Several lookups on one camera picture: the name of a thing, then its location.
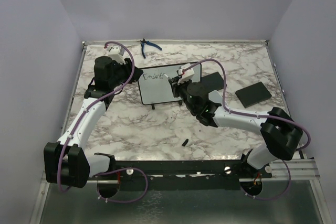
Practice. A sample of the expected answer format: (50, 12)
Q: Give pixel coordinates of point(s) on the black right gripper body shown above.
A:
(183, 91)

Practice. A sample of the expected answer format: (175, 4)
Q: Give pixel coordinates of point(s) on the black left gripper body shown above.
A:
(121, 74)

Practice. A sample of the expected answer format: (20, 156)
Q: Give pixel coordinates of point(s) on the black framed whiteboard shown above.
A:
(154, 85)

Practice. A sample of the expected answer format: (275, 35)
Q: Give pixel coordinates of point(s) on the black rectangular eraser block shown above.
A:
(213, 81)

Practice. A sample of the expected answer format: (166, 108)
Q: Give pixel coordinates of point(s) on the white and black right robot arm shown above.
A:
(280, 133)

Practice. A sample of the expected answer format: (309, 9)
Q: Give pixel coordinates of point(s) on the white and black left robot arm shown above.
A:
(65, 160)

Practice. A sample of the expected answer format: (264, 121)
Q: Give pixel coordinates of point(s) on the black marker cap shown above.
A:
(185, 142)

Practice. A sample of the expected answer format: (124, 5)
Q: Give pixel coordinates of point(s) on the black flat pad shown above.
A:
(253, 94)

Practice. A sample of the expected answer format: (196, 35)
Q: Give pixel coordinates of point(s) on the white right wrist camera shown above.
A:
(185, 73)

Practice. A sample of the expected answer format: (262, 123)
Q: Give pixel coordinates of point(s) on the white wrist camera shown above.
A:
(185, 73)
(115, 53)

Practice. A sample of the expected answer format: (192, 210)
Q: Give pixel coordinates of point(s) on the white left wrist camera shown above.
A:
(115, 53)

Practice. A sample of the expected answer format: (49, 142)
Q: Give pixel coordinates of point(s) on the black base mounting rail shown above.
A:
(177, 175)

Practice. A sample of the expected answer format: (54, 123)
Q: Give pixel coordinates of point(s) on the aluminium frame profile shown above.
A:
(300, 169)

